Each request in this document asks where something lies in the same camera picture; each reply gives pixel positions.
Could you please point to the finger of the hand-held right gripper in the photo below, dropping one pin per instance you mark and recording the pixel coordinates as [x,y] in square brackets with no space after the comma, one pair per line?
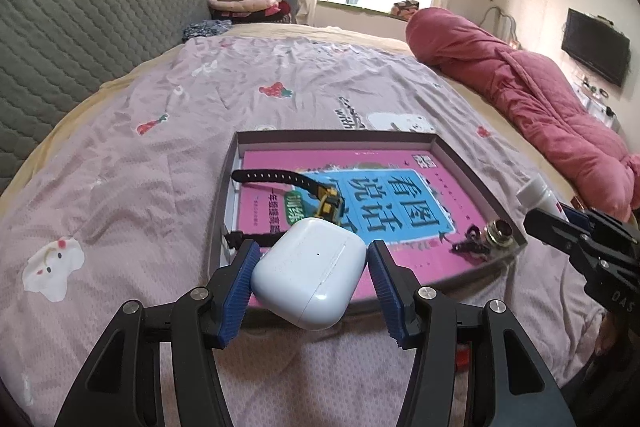
[550,229]
[582,219]

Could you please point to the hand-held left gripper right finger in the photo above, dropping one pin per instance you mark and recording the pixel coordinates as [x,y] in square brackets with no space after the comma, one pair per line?
[387,294]

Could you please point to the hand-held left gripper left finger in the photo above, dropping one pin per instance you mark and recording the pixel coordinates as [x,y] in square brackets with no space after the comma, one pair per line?
[240,292]

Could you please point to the small white bottle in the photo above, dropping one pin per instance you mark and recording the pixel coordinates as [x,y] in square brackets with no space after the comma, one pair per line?
[537,196]

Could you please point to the black and gold lipstick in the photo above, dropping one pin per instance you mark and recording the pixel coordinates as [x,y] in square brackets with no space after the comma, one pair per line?
[496,235]

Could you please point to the white earbuds case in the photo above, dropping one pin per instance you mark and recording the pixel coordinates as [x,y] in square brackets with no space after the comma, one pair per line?
[310,272]

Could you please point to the grey cardboard box tray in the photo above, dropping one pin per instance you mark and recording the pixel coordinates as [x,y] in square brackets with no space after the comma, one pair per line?
[470,172]

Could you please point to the pink and blue book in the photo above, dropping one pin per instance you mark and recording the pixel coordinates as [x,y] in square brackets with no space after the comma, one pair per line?
[400,207]

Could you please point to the white cabinet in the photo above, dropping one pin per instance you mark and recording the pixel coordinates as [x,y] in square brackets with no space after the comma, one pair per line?
[600,104]

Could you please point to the black and yellow wristwatch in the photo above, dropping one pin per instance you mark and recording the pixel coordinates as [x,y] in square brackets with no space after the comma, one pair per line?
[280,178]

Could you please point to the pink quilted comforter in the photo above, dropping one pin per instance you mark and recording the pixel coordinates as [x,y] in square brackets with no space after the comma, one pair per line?
[540,97]

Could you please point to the pink item on windowsill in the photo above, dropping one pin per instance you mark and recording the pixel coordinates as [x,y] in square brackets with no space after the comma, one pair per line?
[405,8]

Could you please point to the dark patterned cloth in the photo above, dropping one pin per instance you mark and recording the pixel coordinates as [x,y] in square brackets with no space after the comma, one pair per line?
[205,29]

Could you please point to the grey quilted headboard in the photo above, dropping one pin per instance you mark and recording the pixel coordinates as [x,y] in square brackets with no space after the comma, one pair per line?
[75,37]

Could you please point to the black wall television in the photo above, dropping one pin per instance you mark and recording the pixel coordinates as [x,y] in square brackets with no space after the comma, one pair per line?
[595,47]

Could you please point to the metal tube frame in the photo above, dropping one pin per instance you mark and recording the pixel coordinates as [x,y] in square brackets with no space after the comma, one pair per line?
[502,19]

